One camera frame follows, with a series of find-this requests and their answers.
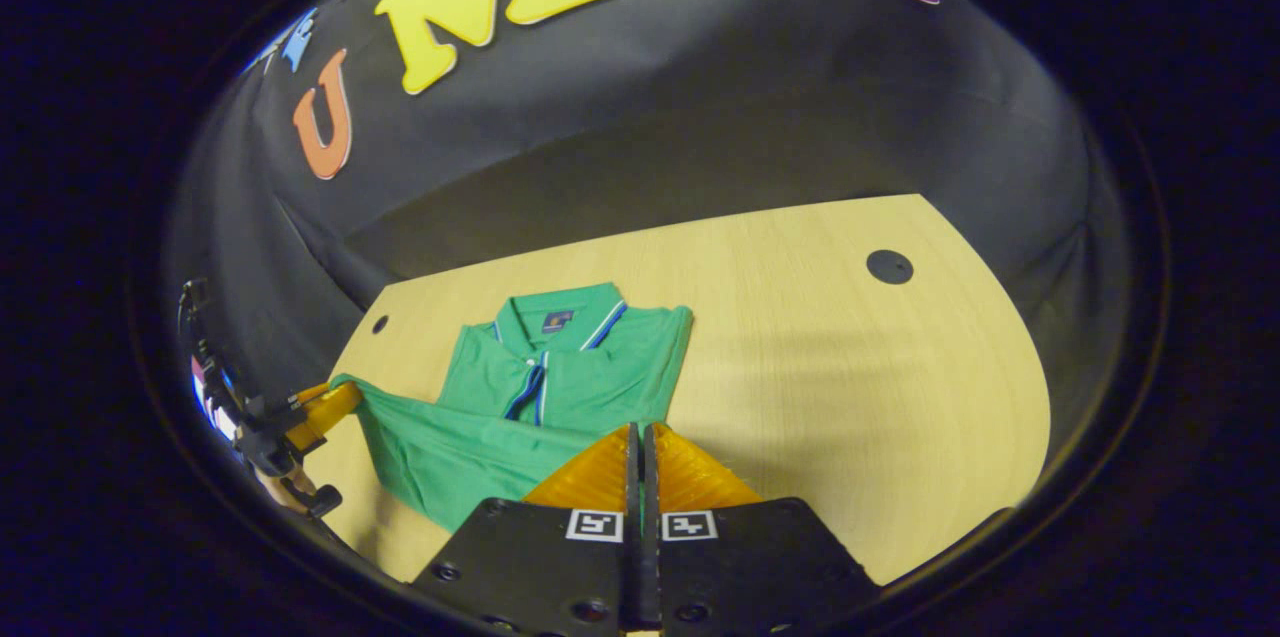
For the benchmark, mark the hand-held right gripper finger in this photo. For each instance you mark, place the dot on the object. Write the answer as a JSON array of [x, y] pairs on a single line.
[[650, 577], [632, 577]]

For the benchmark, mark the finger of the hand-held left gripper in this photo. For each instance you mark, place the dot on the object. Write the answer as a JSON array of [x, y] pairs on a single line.
[[335, 399], [303, 437]]

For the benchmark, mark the green T-shirt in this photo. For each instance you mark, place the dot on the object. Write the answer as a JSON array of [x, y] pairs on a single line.
[[600, 387]]

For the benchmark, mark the computer monitor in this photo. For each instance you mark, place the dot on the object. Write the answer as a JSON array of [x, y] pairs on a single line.
[[212, 407]]

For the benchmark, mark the black backdrop cloth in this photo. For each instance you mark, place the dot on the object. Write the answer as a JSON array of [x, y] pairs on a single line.
[[750, 117]]

